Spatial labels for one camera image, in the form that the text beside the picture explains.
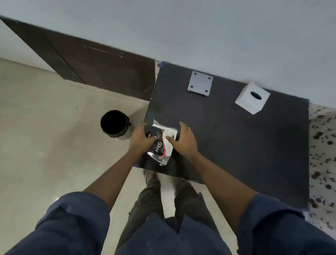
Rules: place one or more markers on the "person's left forearm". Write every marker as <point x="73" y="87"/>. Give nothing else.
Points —
<point x="115" y="176"/>

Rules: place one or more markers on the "black and white plastic packet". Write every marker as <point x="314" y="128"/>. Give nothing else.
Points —
<point x="163" y="147"/>

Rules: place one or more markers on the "person's right hand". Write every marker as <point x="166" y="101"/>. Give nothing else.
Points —
<point x="187" y="144"/>

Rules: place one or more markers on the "blue shirt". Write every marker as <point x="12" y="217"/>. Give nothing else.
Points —
<point x="162" y="233"/>

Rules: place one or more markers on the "person's left hand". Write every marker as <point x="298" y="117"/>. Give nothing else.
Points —
<point x="138" y="141"/>

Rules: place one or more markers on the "person's right thumb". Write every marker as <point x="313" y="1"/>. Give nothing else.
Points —
<point x="172" y="141"/>

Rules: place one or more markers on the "dark brown door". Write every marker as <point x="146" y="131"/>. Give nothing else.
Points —
<point x="99" y="65"/>

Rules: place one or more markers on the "white floral cloth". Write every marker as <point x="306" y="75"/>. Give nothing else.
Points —
<point x="322" y="163"/>

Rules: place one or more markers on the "white tissue box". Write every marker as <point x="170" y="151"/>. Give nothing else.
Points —
<point x="252" y="98"/>

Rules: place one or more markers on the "white square plate with holes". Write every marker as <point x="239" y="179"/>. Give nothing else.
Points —
<point x="200" y="83"/>

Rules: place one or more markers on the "person's right forearm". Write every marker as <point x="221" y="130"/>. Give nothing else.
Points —
<point x="220" y="186"/>

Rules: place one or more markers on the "black bin with white base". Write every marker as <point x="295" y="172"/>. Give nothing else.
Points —
<point x="115" y="124"/>

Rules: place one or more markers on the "dark grey trousers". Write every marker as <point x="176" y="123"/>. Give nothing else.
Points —
<point x="147" y="205"/>

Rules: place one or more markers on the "person's left thumb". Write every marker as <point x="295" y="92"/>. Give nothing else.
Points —
<point x="152" y="141"/>

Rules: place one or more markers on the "dark table cover cloth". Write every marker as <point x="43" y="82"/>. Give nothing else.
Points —
<point x="236" y="136"/>

